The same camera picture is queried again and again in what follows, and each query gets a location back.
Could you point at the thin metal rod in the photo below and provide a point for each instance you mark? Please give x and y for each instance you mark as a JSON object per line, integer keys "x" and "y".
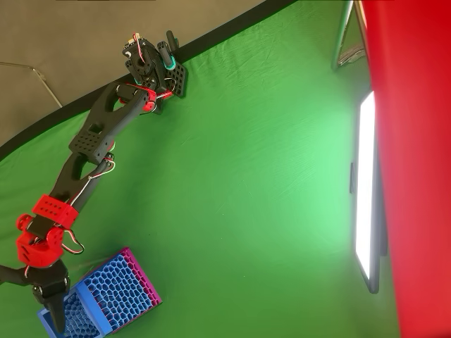
{"x": 47, "y": 88}

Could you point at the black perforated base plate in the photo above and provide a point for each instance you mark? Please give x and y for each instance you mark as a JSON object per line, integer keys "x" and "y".
{"x": 180, "y": 79}

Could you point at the blue and pink honeycomb box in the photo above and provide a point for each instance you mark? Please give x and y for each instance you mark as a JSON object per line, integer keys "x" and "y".
{"x": 120, "y": 288}

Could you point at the black LED light panel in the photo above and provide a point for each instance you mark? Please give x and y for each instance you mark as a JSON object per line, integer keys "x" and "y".
{"x": 366, "y": 183}

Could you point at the green cloth with black edge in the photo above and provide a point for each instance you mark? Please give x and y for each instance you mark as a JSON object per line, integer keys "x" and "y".
{"x": 253, "y": 169}

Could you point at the chrome tubular metal stand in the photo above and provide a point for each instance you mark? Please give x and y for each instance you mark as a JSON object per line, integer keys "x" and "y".
{"x": 341, "y": 38}

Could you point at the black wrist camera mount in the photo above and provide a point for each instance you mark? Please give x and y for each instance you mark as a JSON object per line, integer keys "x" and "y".
{"x": 14, "y": 274}

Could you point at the large red object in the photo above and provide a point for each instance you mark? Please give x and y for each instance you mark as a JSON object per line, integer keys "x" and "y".
{"x": 415, "y": 158}

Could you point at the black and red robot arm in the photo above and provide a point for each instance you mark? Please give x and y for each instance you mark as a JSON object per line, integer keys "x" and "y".
{"x": 105, "y": 119}

